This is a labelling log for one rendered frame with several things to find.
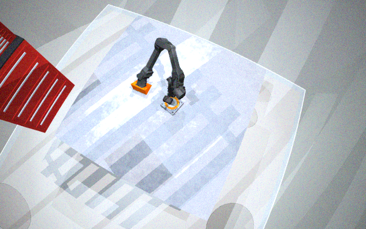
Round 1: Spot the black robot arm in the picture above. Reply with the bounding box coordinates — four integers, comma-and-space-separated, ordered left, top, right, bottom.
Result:
135, 38, 186, 100

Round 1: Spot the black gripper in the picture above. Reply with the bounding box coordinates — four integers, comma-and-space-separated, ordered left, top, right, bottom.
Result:
163, 87, 175, 104

